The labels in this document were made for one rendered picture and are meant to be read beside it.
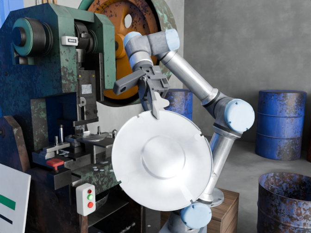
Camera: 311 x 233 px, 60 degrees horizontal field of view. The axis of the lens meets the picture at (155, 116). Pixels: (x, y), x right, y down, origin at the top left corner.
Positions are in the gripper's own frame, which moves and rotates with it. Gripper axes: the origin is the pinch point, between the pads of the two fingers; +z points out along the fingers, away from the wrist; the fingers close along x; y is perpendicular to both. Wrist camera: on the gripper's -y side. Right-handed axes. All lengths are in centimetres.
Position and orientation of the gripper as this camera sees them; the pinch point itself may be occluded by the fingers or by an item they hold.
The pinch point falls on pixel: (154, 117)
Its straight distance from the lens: 80.2
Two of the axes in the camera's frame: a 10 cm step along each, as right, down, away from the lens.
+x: -2.8, 5.8, 7.6
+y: 9.1, -0.8, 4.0
